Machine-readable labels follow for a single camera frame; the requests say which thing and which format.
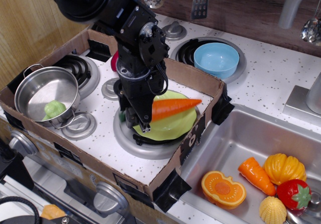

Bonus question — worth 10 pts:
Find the black burner back right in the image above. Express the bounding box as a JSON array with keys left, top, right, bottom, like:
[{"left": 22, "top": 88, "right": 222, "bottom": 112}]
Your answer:
[{"left": 171, "top": 37, "right": 245, "bottom": 66}]

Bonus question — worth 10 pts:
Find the black device bottom left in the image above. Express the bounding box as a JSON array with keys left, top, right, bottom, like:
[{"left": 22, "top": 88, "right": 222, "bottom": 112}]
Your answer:
[{"left": 1, "top": 140, "right": 34, "bottom": 190}]

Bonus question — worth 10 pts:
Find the brown cardboard fence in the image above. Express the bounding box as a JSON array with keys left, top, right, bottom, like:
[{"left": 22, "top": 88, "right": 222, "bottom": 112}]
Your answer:
[{"left": 0, "top": 28, "right": 235, "bottom": 212}]

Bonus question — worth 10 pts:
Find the yellow toy pumpkin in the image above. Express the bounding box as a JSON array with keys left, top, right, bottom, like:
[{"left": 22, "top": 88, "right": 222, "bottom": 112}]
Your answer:
[{"left": 263, "top": 153, "right": 307, "bottom": 185}]

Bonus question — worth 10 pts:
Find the hanging slotted spatula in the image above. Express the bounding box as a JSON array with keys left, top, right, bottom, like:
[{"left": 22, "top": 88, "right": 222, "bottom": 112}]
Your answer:
[{"left": 191, "top": 0, "right": 209, "bottom": 20}]

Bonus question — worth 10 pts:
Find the grey oven dial left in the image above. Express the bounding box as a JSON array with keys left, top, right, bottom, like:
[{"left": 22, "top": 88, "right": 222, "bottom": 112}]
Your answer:
[{"left": 9, "top": 130, "right": 38, "bottom": 157}]

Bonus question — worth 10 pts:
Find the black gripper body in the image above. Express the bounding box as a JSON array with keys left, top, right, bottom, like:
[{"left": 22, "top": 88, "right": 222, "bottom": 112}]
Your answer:
[{"left": 114, "top": 68, "right": 168, "bottom": 119}]

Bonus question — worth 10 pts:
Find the grey oven dial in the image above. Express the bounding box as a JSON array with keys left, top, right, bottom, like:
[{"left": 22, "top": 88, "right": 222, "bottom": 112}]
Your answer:
[
  {"left": 93, "top": 181, "right": 128, "bottom": 216},
  {"left": 9, "top": 130, "right": 38, "bottom": 157}
]

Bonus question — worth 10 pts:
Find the black burner under plate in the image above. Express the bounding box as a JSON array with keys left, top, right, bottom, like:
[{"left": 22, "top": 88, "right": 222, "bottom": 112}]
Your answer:
[{"left": 132, "top": 132, "right": 192, "bottom": 146}]

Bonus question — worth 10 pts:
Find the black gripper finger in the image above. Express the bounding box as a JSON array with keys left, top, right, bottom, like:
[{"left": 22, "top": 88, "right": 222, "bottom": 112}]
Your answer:
[
  {"left": 125, "top": 107, "right": 140, "bottom": 129},
  {"left": 135, "top": 108, "right": 152, "bottom": 133}
]

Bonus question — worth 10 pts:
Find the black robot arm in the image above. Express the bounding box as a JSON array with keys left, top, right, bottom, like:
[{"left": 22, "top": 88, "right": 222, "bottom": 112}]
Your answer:
[{"left": 54, "top": 0, "right": 169, "bottom": 133}]

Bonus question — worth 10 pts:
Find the grey stove knob middle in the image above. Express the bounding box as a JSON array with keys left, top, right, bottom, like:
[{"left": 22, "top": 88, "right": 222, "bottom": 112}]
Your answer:
[{"left": 101, "top": 78, "right": 119, "bottom": 101}]

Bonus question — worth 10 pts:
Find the grey stove knob back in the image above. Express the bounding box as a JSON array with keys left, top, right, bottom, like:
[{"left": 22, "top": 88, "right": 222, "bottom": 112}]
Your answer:
[{"left": 163, "top": 21, "right": 187, "bottom": 41}]

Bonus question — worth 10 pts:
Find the red toy strawberry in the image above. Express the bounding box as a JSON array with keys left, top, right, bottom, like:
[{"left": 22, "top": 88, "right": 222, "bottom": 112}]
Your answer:
[{"left": 276, "top": 179, "right": 311, "bottom": 210}]

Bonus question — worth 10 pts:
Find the small steel pot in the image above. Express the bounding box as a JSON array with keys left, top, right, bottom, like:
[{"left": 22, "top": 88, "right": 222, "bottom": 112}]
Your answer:
[{"left": 14, "top": 66, "right": 80, "bottom": 129}]

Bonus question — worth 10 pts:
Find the orange toy carrot piece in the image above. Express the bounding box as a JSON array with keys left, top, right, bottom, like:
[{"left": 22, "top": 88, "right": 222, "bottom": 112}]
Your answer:
[{"left": 238, "top": 157, "right": 276, "bottom": 196}]

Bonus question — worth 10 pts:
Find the blue plastic bowl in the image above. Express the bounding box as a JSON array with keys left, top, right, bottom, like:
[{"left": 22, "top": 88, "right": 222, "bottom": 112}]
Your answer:
[{"left": 194, "top": 42, "right": 240, "bottom": 79}]

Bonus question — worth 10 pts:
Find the hanging silver ladle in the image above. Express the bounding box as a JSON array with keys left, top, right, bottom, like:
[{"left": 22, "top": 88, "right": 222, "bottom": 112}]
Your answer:
[{"left": 300, "top": 0, "right": 320, "bottom": 46}]

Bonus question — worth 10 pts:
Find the yellow toy corn piece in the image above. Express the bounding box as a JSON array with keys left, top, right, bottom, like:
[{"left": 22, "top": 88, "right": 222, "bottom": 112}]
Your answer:
[{"left": 259, "top": 196, "right": 287, "bottom": 224}]

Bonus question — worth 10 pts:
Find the green toy vegetable in pot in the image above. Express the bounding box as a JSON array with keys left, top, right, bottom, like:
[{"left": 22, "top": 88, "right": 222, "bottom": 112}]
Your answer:
[{"left": 43, "top": 100, "right": 66, "bottom": 121}]

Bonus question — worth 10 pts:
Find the light green plastic plate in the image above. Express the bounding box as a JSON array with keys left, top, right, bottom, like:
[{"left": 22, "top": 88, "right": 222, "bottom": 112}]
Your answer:
[{"left": 133, "top": 90, "right": 197, "bottom": 141}]

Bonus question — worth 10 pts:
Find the dark red toy pepper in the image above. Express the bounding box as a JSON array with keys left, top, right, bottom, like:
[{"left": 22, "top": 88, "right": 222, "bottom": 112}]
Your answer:
[{"left": 110, "top": 51, "right": 119, "bottom": 72}]

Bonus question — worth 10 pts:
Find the black burner back left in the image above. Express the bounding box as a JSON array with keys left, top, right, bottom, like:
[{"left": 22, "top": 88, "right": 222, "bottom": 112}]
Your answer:
[{"left": 90, "top": 24, "right": 112, "bottom": 36}]

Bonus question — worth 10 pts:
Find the grey stove knob front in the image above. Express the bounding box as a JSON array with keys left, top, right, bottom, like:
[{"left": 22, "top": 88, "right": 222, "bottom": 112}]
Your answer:
[{"left": 62, "top": 112, "right": 97, "bottom": 141}]

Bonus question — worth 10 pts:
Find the black cable loop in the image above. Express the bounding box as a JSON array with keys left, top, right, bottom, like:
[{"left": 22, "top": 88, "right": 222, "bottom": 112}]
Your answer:
[{"left": 0, "top": 196, "right": 41, "bottom": 222}]

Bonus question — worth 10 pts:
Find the grey stove knob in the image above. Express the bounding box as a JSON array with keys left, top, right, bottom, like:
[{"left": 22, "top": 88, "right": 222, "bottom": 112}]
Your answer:
[
  {"left": 101, "top": 78, "right": 119, "bottom": 101},
  {"left": 62, "top": 112, "right": 97, "bottom": 141},
  {"left": 163, "top": 21, "right": 187, "bottom": 41}
]

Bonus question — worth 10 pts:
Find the silver toy faucet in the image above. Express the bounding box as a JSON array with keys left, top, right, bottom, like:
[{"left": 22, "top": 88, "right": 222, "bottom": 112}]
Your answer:
[{"left": 278, "top": 0, "right": 321, "bottom": 121}]

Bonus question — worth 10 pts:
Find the steel sink basin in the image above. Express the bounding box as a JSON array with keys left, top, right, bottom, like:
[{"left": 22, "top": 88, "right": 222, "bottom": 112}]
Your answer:
[{"left": 180, "top": 103, "right": 321, "bottom": 224}]

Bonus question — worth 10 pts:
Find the grey oven dial right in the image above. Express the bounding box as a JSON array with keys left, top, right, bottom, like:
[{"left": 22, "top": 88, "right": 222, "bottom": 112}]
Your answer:
[{"left": 93, "top": 181, "right": 128, "bottom": 216}]

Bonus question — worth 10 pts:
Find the orange toy carrot green stem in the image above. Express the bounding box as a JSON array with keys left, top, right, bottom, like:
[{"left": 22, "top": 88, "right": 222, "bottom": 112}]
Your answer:
[{"left": 118, "top": 98, "right": 203, "bottom": 122}]

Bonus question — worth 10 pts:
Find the black burner front left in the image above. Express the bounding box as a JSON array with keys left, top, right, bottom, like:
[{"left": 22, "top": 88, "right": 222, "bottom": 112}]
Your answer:
[{"left": 54, "top": 55, "right": 91, "bottom": 86}]

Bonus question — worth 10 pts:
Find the orange toy pumpkin half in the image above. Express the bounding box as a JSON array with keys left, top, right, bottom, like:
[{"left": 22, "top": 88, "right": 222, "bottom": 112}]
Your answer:
[{"left": 201, "top": 171, "right": 247, "bottom": 209}]

